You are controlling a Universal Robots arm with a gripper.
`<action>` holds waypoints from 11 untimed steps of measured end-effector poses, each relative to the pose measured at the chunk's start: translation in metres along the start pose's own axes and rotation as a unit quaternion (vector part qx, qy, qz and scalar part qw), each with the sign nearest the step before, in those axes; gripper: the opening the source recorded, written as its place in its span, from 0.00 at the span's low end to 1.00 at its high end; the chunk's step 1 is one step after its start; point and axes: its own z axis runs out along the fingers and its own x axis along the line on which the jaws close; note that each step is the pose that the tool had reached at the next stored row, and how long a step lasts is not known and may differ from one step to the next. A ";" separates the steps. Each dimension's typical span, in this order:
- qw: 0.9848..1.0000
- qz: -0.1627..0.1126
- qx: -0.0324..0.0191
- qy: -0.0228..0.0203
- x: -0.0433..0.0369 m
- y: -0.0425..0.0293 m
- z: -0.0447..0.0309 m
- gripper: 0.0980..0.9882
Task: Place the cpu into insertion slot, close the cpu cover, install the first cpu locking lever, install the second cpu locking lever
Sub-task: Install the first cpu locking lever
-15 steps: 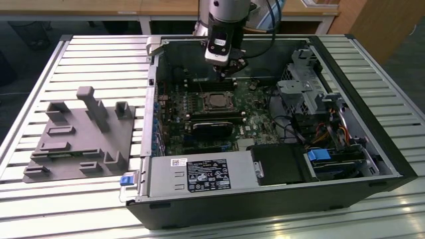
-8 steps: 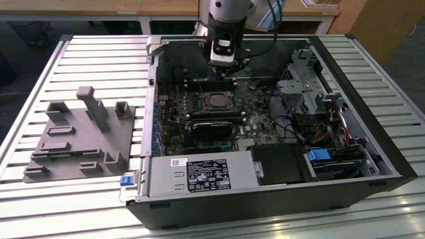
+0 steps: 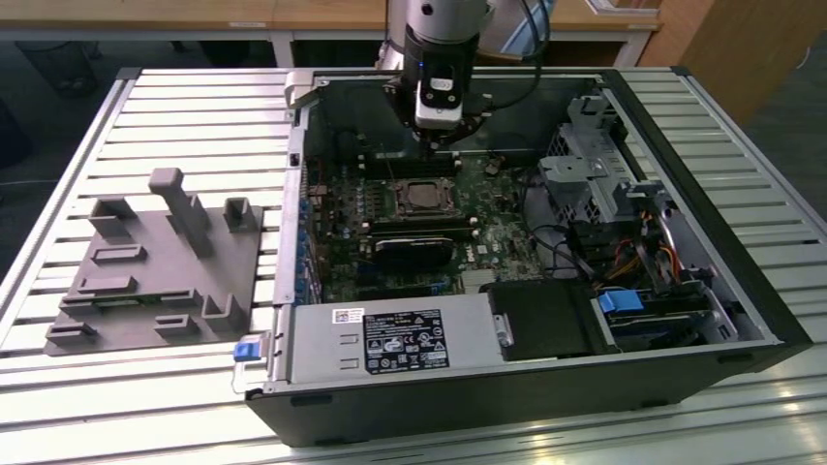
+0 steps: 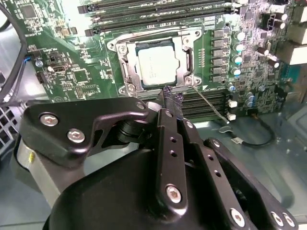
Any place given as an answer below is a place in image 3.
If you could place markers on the green motherboard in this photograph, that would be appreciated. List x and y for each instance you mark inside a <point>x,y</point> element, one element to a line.
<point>504,232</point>

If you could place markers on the black plastic shroud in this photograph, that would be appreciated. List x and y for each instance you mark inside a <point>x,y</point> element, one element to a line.
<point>543,319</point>

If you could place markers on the grey metal drive cage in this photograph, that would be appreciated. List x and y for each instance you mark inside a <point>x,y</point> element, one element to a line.
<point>581,184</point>

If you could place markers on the wooden cabinet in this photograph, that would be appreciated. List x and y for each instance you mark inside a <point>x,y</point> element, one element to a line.
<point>743,48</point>

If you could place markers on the grey power supply unit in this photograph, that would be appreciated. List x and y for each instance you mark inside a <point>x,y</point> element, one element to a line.
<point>323,334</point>

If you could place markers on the wooden desk with white frame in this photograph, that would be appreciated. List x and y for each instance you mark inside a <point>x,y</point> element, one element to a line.
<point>193,12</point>

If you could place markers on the blue case latch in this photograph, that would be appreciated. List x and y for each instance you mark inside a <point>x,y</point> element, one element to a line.
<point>248,350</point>

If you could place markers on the black open PC case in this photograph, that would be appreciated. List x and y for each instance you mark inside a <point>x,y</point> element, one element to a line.
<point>452,412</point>

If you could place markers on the silver chipset heatsink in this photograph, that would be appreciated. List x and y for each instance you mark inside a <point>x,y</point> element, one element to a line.
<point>479,280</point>

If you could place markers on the black RAM slot bank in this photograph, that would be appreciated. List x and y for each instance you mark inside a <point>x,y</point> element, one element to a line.
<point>420,228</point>
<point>409,167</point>

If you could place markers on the clear plastic tray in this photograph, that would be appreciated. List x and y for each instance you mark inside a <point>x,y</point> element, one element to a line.
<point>620,6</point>

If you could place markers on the black graphics card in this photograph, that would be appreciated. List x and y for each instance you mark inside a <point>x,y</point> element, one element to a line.
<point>413,249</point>

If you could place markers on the hard disk in blue carrier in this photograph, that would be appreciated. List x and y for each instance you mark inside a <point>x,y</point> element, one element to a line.
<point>620,302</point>

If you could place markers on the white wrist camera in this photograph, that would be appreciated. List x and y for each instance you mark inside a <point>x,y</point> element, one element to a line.
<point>440,104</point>

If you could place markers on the silver CPU with green edge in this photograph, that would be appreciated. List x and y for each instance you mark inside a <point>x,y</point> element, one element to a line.
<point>423,196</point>

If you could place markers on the green RAM stick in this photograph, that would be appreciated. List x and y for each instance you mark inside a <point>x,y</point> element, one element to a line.
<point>129,303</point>

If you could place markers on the grey parts rack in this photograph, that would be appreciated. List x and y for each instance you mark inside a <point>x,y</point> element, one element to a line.
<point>161,271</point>

